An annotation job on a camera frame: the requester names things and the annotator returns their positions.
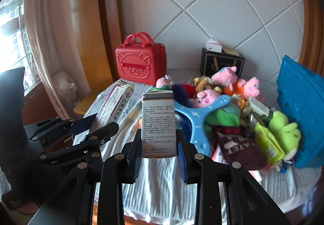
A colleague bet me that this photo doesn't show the red white medicine box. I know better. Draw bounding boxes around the red white medicine box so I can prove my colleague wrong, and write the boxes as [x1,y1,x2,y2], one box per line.
[89,79,133,133]

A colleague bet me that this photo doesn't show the black gift box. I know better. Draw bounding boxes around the black gift box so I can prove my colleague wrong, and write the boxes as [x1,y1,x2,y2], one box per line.
[200,48,245,77]

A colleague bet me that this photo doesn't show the lime green wipes pack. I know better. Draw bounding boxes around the lime green wipes pack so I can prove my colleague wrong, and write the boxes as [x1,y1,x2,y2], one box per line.
[254,123,285,166]

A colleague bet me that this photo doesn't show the green frog plush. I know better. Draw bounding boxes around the green frog plush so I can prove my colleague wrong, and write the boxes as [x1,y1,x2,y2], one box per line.
[268,110,301,161]

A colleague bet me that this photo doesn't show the pink pig plush orange dress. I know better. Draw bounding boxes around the pink pig plush orange dress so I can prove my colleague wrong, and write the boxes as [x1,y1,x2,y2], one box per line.
[223,77,260,100]

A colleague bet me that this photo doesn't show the green teal plush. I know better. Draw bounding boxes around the green teal plush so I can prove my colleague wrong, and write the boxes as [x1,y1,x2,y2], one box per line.
[204,103,241,127]

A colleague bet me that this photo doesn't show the blue boomerang toy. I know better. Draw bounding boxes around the blue boomerang toy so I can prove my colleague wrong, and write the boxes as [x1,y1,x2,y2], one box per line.
[174,94,232,156]

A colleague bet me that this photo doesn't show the small white pink box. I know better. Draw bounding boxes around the small white pink box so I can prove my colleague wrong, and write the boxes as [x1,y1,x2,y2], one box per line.
[205,39,222,53]

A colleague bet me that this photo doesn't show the brown monkey plush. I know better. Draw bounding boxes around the brown monkey plush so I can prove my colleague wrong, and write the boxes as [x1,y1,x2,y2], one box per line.
[193,76,216,93]

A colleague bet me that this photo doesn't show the red bear suitcase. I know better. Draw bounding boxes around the red bear suitcase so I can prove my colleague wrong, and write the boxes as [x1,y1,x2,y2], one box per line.
[115,32,167,85]

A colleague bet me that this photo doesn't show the maroon knit beanie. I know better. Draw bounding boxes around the maroon knit beanie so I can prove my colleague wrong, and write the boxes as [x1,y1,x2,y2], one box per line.
[216,131,268,171]

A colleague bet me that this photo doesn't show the person's right hand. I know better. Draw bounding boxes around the person's right hand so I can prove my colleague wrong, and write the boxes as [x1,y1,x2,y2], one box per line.
[17,202,39,215]

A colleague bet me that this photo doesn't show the pink pig plush centre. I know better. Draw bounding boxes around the pink pig plush centre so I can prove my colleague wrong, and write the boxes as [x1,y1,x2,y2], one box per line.
[190,90,221,108]

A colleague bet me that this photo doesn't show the pink pig plush upper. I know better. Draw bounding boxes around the pink pig plush upper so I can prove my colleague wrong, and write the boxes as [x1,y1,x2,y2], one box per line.
[211,66,238,87]

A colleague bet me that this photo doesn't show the green white carton box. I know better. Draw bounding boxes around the green white carton box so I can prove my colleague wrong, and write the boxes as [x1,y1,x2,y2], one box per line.
[248,97,273,119]

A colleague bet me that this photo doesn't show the blue folding crate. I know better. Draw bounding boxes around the blue folding crate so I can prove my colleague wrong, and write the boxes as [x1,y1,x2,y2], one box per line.
[277,55,324,169]

